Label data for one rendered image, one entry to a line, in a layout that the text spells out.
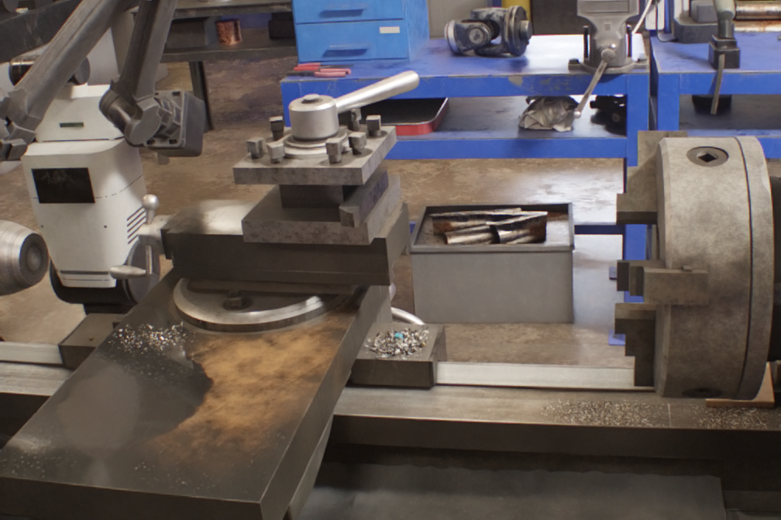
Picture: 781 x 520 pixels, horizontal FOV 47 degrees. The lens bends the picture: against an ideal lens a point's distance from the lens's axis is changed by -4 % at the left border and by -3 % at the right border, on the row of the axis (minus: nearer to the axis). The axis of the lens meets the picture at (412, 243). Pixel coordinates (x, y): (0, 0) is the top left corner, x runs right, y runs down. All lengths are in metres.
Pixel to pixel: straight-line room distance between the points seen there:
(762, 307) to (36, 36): 5.41
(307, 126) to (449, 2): 6.52
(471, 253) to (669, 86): 0.83
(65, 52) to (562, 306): 1.92
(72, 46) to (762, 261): 1.16
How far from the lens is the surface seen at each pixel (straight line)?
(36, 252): 1.12
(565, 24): 6.39
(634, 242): 2.80
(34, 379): 1.40
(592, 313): 3.13
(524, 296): 3.02
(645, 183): 0.94
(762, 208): 0.81
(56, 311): 3.63
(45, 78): 1.61
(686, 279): 0.77
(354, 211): 1.08
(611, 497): 1.19
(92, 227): 2.06
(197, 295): 1.26
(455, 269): 2.99
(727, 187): 0.82
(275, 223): 1.16
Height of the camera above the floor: 1.48
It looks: 24 degrees down
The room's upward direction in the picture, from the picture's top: 5 degrees counter-clockwise
